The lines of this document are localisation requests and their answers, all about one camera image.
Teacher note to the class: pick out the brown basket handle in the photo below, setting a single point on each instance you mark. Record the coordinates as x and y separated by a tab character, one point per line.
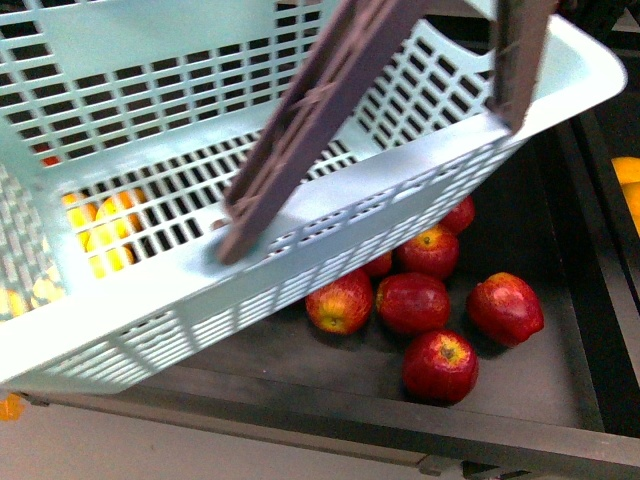
351	51

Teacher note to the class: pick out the black fruit display tray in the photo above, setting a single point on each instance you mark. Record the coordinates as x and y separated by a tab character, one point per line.
380	185

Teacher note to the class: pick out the light teal plastic basket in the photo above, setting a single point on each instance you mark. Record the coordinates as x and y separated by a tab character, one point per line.
123	122

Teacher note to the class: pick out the red apple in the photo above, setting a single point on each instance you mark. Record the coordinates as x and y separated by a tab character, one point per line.
412	303
434	252
460	217
506	309
343	306
440	366

